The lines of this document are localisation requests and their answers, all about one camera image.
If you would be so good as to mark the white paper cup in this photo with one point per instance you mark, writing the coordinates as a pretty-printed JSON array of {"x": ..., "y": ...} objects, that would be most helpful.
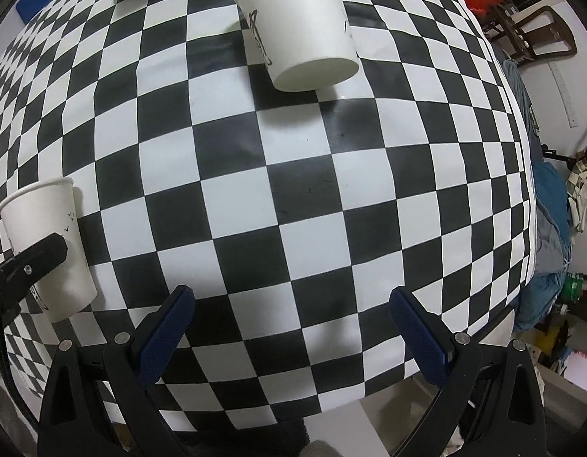
[
  {"x": 35, "y": 212},
  {"x": 306, "y": 44}
]

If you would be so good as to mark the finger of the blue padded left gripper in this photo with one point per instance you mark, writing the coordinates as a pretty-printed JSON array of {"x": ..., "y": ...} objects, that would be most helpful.
[{"x": 73, "y": 419}]

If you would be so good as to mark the black white checkered tablecloth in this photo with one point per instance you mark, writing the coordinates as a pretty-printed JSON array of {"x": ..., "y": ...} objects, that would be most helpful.
[{"x": 291, "y": 216}]

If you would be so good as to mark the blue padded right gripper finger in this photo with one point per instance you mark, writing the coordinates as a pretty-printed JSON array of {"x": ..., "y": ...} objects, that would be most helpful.
[{"x": 490, "y": 394}]

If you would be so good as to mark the dark wooden chair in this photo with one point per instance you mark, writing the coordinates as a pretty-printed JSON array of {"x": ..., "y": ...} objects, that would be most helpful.
[{"x": 541, "y": 36}]

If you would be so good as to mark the grey cloth on cot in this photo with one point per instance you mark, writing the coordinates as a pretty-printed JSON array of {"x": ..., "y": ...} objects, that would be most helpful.
[{"x": 524, "y": 102}]

